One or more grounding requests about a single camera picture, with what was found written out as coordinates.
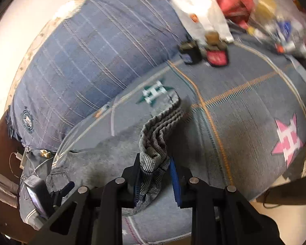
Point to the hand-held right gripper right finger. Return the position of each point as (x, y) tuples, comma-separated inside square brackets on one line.
[(175, 183)]

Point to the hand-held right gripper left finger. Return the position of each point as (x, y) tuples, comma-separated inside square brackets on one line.
[(132, 183)]

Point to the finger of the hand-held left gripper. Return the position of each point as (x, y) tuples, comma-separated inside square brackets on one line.
[(65, 191)]

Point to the grey denim pants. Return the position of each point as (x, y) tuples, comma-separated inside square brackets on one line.
[(104, 153)]

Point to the white power strip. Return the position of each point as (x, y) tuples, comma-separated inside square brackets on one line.
[(21, 160)]

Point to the blue denim garment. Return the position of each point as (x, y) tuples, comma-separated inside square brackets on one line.
[(9, 126)]

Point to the grey star-print bed sheet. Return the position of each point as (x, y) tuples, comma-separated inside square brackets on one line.
[(244, 102)]

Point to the small black blue-label device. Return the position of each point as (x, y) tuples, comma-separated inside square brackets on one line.
[(189, 55)]

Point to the small black red-label device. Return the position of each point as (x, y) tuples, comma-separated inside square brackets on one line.
[(216, 57)]

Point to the blue plaid pillow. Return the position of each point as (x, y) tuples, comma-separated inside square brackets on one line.
[(91, 43)]

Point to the white paper bag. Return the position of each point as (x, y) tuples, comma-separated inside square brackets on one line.
[(201, 12)]

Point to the clear plastic bag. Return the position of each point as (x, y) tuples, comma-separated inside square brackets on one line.
[(282, 28)]

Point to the red plastic bag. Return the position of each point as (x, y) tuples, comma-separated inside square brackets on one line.
[(232, 0)]

